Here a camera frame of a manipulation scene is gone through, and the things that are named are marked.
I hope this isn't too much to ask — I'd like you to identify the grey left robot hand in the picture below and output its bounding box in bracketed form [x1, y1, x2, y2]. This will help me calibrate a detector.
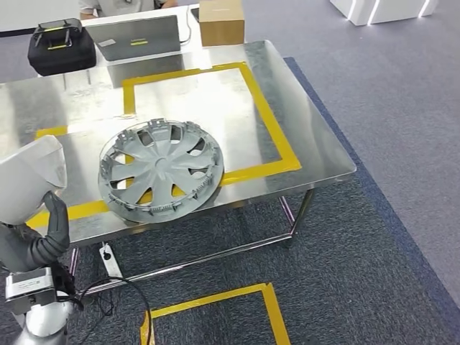
[0, 191, 71, 275]

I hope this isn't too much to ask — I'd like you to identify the white curved plastic part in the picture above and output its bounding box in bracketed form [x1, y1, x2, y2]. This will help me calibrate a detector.
[0, 135, 68, 226]

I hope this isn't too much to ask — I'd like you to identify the yellow workbench tape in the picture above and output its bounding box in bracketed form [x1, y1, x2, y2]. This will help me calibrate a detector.
[26, 62, 302, 229]

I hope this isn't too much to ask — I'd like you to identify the stainless steel workbench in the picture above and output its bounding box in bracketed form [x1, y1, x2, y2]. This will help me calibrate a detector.
[0, 39, 357, 296]

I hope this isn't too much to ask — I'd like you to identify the white floor power strip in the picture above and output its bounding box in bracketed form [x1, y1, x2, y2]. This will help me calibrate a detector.
[99, 242, 124, 280]

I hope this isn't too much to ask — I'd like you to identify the grey plastic hubcap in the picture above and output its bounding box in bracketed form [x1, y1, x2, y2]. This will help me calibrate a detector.
[97, 119, 225, 225]

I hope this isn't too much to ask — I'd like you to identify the black carrying case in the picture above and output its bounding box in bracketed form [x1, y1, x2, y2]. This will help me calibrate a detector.
[27, 26, 97, 77]

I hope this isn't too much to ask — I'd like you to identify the black device with yellow stripes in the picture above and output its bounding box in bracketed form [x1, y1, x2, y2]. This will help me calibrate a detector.
[34, 18, 84, 51]

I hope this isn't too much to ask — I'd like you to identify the yellow floor tape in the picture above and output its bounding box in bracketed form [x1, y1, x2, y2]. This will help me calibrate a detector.
[139, 282, 292, 345]

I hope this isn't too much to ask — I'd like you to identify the grey laptop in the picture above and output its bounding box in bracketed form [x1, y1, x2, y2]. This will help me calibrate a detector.
[86, 15, 182, 63]

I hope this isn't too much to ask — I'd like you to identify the person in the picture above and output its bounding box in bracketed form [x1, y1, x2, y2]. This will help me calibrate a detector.
[78, 0, 179, 21]

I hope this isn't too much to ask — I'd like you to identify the white table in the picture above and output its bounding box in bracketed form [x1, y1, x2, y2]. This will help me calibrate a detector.
[38, 5, 202, 77]

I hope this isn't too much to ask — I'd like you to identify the brown cardboard box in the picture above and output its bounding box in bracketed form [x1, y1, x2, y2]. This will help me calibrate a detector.
[198, 0, 246, 47]

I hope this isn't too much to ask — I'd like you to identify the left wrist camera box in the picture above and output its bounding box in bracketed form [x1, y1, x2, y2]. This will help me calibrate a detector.
[5, 266, 58, 316]

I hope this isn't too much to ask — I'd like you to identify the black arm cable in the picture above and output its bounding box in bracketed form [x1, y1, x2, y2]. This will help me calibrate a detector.
[77, 277, 152, 345]

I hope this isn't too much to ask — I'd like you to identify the black laptop cable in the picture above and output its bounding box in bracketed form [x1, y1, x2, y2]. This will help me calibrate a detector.
[179, 6, 192, 47]

